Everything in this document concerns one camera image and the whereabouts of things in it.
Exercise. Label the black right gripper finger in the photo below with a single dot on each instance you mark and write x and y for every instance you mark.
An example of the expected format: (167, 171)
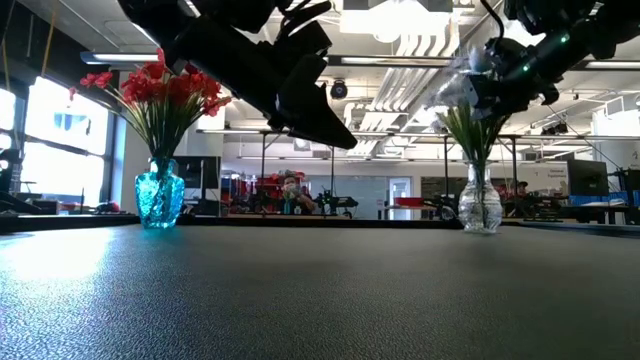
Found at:
(472, 90)

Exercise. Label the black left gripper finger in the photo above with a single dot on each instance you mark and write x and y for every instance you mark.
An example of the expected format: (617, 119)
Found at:
(310, 110)

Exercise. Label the red artificial flower bunch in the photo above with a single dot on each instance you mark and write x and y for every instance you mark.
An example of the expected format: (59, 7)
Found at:
(102, 79)
(142, 85)
(200, 87)

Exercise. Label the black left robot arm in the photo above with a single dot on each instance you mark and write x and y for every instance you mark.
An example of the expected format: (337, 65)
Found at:
(165, 15)

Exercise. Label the black background robot arm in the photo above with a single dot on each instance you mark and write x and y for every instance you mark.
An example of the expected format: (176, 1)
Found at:
(335, 201)

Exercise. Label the clear glass vase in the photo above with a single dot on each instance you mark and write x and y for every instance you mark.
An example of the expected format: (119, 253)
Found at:
(480, 205)

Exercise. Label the blue glass vase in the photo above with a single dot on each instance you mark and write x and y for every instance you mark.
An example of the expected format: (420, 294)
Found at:
(159, 200)

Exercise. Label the white ceiling pipe bundle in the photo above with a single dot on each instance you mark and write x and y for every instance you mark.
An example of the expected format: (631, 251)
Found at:
(400, 90)

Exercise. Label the person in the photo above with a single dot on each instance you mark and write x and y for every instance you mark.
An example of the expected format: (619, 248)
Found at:
(292, 187)
(522, 187)

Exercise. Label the black computer monitor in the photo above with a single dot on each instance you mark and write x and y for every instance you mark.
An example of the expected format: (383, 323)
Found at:
(587, 177)
(200, 172)

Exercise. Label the white door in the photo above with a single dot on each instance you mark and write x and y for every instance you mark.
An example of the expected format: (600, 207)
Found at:
(400, 187)

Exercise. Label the red plastic bin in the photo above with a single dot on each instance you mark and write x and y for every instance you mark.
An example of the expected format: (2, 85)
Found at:
(409, 202)

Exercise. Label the blue storage bins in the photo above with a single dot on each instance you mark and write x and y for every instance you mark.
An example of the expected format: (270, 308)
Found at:
(620, 198)

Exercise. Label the small red dark object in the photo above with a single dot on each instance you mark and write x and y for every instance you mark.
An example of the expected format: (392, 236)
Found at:
(107, 206)

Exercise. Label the bright window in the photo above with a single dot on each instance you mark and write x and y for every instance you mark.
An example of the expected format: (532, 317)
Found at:
(60, 165)

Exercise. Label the grey box device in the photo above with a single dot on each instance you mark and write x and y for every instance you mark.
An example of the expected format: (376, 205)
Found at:
(45, 206)

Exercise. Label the black equipment stand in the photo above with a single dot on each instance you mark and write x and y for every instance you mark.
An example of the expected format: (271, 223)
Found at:
(10, 170)

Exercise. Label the black ceiling camera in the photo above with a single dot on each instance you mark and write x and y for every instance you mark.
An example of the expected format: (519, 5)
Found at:
(339, 90)
(555, 128)

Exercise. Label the white wall box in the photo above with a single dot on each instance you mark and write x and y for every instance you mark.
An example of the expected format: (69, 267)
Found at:
(211, 122)

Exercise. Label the black metal background frame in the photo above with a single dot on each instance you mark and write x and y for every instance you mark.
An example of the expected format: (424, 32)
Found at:
(263, 155)

